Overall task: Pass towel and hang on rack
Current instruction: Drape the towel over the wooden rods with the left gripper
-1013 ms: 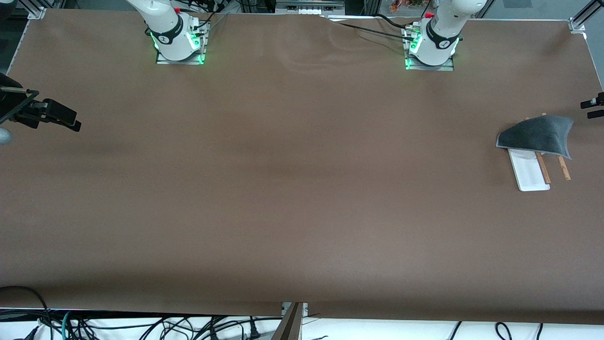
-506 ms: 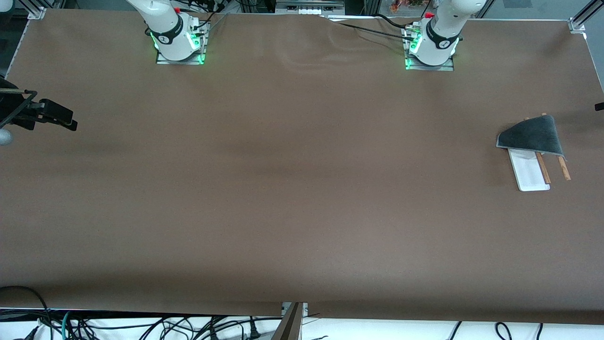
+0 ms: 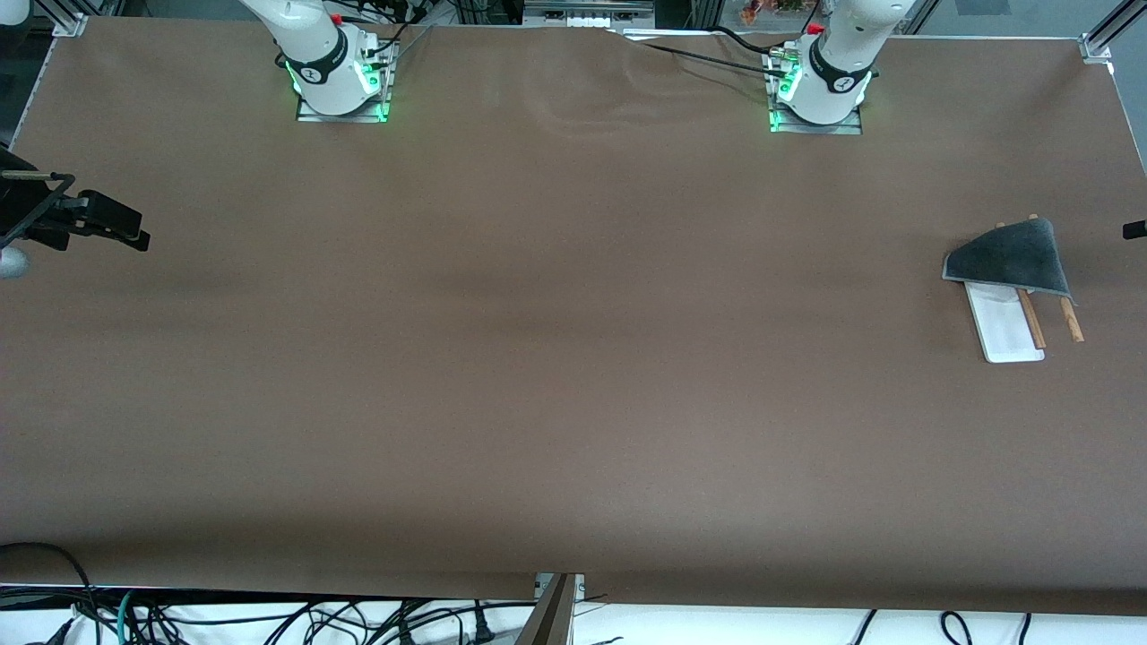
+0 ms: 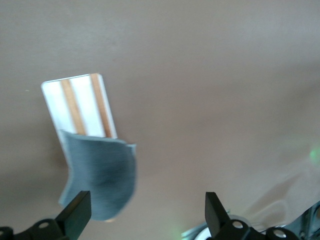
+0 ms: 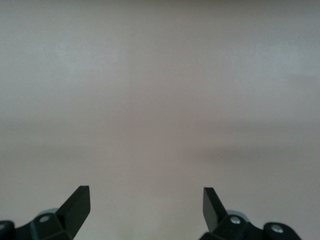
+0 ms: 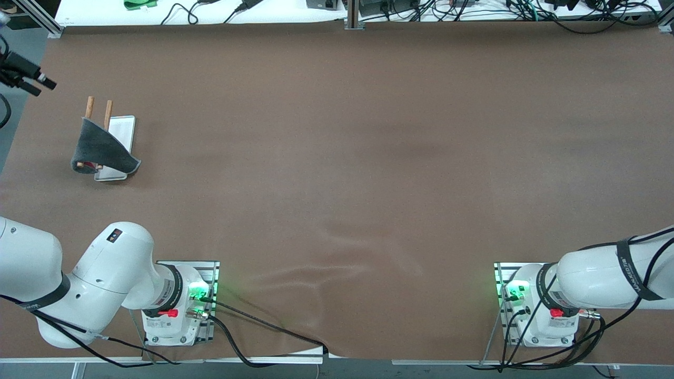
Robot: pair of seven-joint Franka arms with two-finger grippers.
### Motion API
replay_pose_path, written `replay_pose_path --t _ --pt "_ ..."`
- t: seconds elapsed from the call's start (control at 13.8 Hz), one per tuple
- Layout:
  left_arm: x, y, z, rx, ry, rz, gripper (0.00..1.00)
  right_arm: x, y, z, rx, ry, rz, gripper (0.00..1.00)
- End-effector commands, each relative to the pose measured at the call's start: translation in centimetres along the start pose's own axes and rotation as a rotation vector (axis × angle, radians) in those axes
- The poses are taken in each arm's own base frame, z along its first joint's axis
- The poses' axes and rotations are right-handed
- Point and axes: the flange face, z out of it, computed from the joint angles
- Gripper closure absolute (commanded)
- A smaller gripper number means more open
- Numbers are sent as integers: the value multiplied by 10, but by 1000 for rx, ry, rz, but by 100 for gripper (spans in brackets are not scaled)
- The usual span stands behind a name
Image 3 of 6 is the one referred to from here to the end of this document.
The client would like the black arm base cable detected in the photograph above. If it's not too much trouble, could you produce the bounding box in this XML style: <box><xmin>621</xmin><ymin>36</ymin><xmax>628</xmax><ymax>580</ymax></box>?
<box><xmin>712</xmin><ymin>25</ymin><xmax>791</xmax><ymax>60</ymax></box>
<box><xmin>363</xmin><ymin>16</ymin><xmax>433</xmax><ymax>69</ymax></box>
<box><xmin>618</xmin><ymin>31</ymin><xmax>777</xmax><ymax>78</ymax></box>

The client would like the pink and grey towel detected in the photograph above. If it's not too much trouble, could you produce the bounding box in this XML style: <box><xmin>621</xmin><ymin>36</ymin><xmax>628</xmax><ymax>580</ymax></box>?
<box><xmin>941</xmin><ymin>217</ymin><xmax>1075</xmax><ymax>302</ymax></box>

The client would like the aluminium frame post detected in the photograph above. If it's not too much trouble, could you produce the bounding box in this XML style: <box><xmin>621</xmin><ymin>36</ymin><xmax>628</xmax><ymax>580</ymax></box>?
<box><xmin>515</xmin><ymin>573</ymin><xmax>586</xmax><ymax>645</ymax></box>

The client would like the aluminium table corner profile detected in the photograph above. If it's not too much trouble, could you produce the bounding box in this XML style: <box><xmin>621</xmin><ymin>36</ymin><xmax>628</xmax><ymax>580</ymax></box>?
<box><xmin>1079</xmin><ymin>0</ymin><xmax>1147</xmax><ymax>66</ymax></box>
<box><xmin>36</xmin><ymin>0</ymin><xmax>91</xmax><ymax>39</ymax></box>

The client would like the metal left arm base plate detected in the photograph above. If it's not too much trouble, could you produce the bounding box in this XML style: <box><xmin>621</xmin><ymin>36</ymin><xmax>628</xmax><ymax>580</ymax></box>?
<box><xmin>767</xmin><ymin>52</ymin><xmax>864</xmax><ymax>136</ymax></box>

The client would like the white power strip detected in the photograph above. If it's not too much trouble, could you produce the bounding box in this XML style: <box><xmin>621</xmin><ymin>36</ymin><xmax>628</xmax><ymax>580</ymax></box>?
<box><xmin>524</xmin><ymin>0</ymin><xmax>656</xmax><ymax>30</ymax></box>

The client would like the thick black floor cable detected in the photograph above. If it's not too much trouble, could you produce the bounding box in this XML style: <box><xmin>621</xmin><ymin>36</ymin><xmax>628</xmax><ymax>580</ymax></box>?
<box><xmin>0</xmin><ymin>541</ymin><xmax>101</xmax><ymax>645</ymax></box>

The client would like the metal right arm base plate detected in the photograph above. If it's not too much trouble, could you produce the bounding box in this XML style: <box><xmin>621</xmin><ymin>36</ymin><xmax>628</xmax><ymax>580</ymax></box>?
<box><xmin>296</xmin><ymin>40</ymin><xmax>393</xmax><ymax>125</ymax></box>

